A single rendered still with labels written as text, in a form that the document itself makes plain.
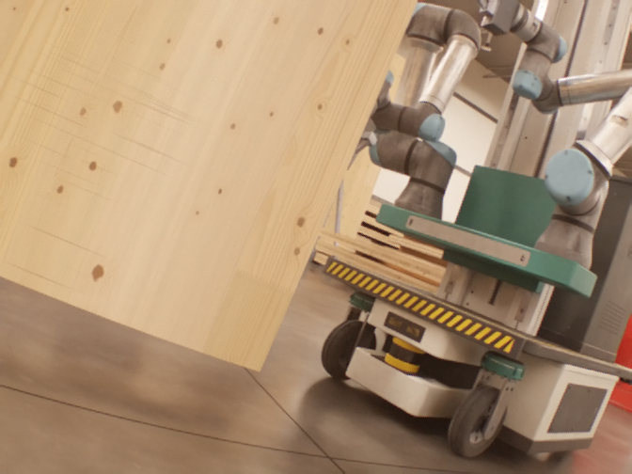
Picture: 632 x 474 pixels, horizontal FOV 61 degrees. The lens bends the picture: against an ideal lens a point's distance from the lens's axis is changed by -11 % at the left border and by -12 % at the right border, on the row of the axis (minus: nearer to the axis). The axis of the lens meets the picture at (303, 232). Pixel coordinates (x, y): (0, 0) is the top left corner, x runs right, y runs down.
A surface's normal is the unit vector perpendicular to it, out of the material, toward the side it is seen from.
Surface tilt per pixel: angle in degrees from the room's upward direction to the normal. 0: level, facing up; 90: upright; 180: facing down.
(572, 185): 97
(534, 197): 90
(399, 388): 90
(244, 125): 90
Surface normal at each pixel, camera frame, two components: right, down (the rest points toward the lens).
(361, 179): 0.44, 0.18
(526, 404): -0.72, -0.27
